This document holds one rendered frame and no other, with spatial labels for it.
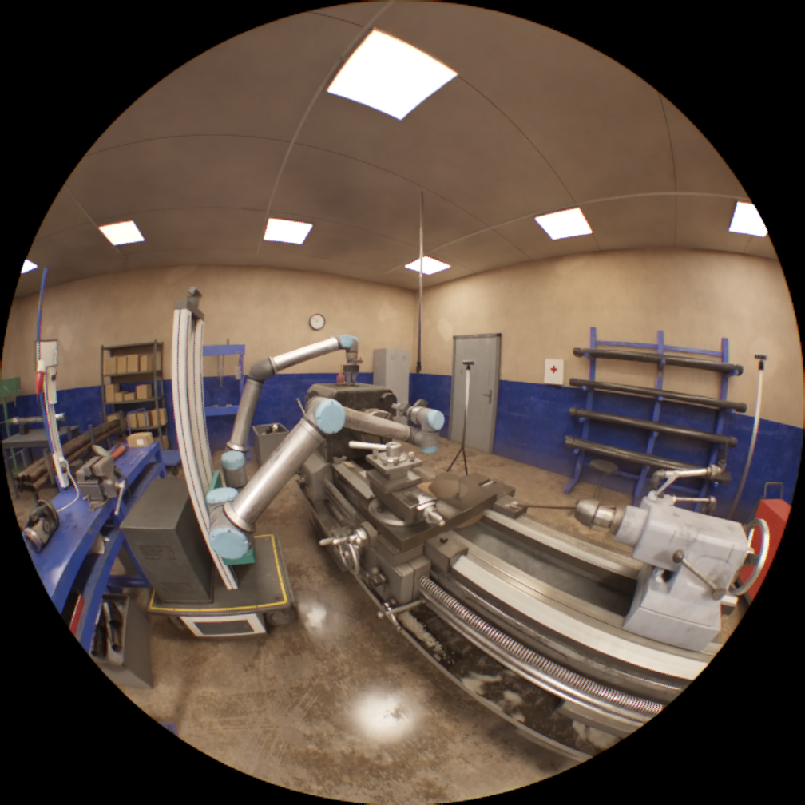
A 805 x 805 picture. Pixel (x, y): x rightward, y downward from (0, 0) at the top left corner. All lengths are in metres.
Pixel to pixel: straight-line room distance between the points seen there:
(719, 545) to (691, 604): 0.17
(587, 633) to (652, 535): 0.32
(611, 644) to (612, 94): 2.67
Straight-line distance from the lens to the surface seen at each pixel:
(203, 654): 1.86
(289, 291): 5.07
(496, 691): 1.18
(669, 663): 0.96
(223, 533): 0.95
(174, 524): 1.31
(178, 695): 1.83
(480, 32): 1.98
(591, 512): 0.83
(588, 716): 1.20
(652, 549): 0.83
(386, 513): 0.97
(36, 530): 1.51
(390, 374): 5.12
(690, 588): 0.89
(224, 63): 2.23
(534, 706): 1.20
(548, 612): 0.86
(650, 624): 0.91
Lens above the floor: 1.49
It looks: 8 degrees down
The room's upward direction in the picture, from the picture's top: 2 degrees clockwise
